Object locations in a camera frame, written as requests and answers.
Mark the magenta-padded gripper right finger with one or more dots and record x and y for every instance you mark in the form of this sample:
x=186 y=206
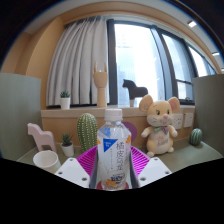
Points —
x=154 y=170

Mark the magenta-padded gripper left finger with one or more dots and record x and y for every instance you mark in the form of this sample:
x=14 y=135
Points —
x=72 y=171

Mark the clear plastic drink bottle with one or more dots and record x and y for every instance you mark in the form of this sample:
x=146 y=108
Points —
x=114 y=150

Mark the small plant in white pot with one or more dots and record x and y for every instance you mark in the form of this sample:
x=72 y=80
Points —
x=68 y=150
x=65 y=103

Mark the cream white cup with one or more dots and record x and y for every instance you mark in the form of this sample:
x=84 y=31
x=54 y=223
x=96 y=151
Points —
x=46 y=161

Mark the beige plush mouse toy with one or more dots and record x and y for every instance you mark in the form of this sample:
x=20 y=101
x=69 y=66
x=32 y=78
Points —
x=160 y=130

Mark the tall green cactus figure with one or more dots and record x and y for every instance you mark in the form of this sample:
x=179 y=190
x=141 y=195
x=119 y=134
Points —
x=87 y=131

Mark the round purple sign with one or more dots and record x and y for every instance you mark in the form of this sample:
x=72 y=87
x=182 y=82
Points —
x=132 y=130

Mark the pink horse figurine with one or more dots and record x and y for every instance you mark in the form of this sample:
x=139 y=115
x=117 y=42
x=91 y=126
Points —
x=41 y=136

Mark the round green cactus figure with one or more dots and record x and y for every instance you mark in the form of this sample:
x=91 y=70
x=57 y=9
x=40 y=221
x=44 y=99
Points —
x=196 y=137

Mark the green desk partition panel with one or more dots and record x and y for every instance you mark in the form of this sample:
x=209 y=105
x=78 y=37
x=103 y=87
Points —
x=210 y=113
x=18 y=113

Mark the dark horse figurine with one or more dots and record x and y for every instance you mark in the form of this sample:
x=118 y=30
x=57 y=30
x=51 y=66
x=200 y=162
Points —
x=135 y=91

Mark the wooden hand model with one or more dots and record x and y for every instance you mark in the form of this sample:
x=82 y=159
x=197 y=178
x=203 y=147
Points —
x=100 y=85

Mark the light grey curtain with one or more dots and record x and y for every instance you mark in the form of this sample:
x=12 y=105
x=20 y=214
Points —
x=76 y=63

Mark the dark framed window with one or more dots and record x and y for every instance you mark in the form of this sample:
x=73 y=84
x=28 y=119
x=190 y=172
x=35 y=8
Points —
x=136 y=60

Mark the ceiling lights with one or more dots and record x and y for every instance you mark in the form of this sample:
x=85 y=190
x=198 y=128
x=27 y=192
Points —
x=192 y=24

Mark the white wall socket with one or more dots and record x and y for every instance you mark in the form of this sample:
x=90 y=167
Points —
x=188 y=120
x=177 y=121

